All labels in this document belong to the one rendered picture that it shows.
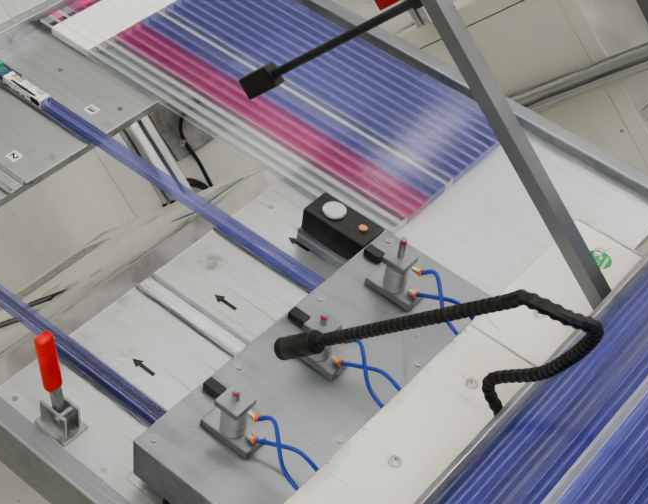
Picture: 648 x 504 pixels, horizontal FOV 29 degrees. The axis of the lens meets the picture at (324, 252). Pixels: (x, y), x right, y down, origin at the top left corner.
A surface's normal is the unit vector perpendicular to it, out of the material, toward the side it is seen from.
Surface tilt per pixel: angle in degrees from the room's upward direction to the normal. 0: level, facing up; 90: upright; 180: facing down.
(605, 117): 90
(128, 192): 0
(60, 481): 90
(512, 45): 90
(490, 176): 42
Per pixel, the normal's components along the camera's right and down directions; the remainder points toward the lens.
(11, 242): 0.59, -0.18
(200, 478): 0.11, -0.70
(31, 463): -0.62, 0.51
